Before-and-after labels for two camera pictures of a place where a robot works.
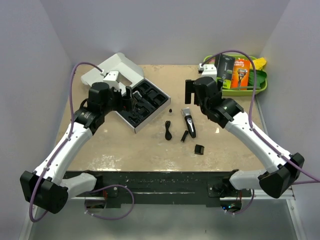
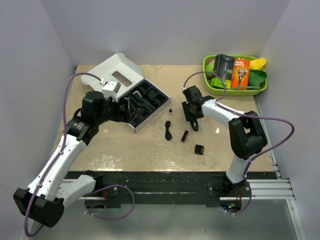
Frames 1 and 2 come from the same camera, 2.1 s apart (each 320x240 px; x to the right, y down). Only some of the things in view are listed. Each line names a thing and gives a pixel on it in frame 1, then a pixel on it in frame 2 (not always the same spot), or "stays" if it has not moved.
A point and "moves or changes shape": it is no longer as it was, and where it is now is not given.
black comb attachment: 199,149 stays
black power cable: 168,134 stays
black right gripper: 190,89 → 189,117
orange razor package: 240,74 stays
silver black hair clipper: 190,121 moves or changes shape
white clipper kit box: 149,101 stays
